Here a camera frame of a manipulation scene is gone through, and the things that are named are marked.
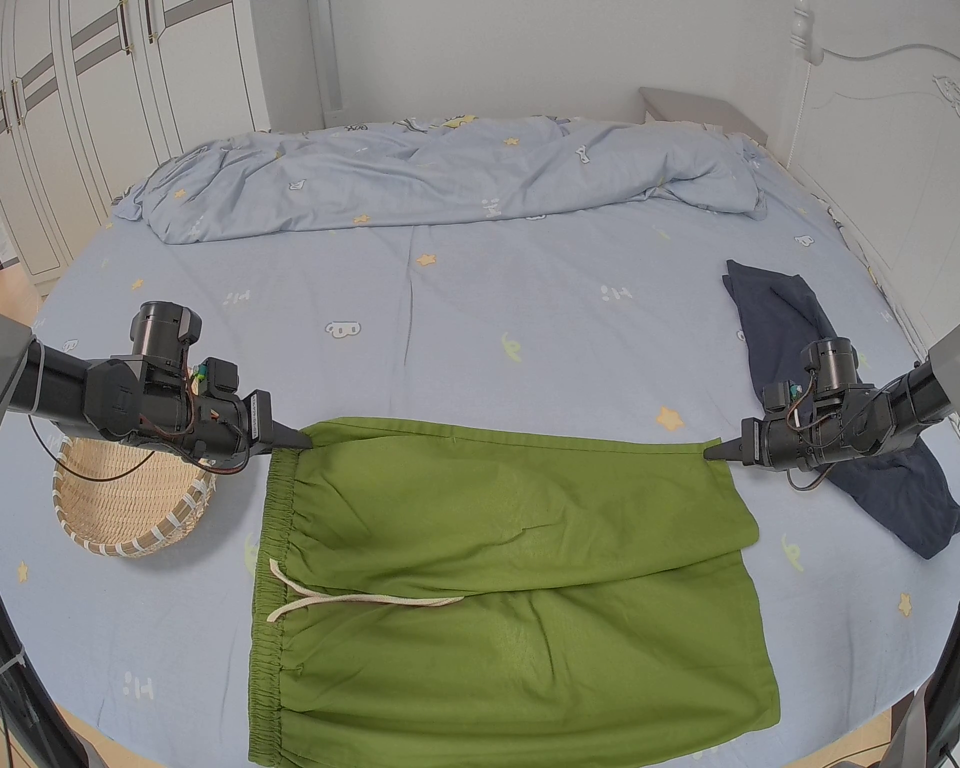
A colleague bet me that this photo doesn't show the white wardrobe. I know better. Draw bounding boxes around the white wardrobe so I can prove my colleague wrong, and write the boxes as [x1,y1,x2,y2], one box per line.
[0,0,271,283]

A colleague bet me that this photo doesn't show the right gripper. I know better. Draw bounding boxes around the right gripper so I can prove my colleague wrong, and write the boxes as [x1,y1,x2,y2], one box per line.
[741,411,815,472]

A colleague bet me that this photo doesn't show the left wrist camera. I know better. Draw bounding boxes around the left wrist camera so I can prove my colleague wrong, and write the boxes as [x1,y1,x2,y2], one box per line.
[191,358,243,402]

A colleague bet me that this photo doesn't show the dark blue garment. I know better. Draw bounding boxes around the dark blue garment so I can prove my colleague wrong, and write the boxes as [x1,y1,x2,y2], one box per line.
[721,258,960,561]

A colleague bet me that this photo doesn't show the pale blue quilt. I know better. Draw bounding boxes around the pale blue quilt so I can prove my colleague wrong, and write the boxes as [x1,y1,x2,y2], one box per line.
[112,114,768,246]

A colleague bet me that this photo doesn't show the white cord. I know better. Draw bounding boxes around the white cord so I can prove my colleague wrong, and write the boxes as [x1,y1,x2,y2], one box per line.
[786,58,817,171]

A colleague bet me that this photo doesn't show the black cable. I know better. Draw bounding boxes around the black cable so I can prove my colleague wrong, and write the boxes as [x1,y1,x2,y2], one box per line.
[28,416,162,481]

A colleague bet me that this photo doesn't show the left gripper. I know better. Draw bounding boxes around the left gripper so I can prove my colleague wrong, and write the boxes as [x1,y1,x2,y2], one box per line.
[183,388,273,475]

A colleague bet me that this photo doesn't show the bed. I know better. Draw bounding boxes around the bed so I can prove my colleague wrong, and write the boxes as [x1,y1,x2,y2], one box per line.
[0,0,960,768]

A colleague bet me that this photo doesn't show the green shorts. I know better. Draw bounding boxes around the green shorts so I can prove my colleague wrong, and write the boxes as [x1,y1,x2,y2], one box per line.
[246,417,783,768]

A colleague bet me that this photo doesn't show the round woven basket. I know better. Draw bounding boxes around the round woven basket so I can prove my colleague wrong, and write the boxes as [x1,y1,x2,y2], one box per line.
[52,433,219,561]

